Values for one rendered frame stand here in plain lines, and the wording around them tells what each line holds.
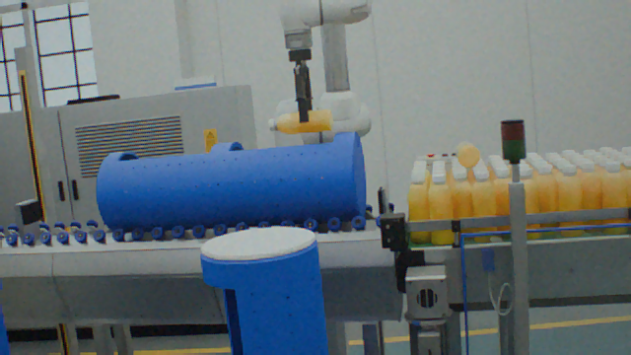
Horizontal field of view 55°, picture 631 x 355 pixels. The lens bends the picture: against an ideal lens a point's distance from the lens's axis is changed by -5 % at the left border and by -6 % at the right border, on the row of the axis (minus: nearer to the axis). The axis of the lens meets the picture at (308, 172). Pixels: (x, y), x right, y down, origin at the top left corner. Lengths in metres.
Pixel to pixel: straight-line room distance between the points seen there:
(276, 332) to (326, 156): 0.67
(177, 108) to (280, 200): 1.76
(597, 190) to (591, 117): 3.15
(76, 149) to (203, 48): 1.49
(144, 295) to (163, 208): 0.33
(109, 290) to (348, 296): 0.83
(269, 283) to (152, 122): 2.35
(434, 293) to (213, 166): 0.80
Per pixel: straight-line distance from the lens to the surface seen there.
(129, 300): 2.29
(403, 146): 4.78
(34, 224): 2.56
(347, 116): 2.55
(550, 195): 1.90
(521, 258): 1.70
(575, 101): 5.02
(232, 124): 3.56
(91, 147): 3.82
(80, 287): 2.35
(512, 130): 1.63
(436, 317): 1.77
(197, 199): 2.04
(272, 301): 1.44
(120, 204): 2.16
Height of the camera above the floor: 1.38
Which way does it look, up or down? 7 degrees down
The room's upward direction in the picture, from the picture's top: 6 degrees counter-clockwise
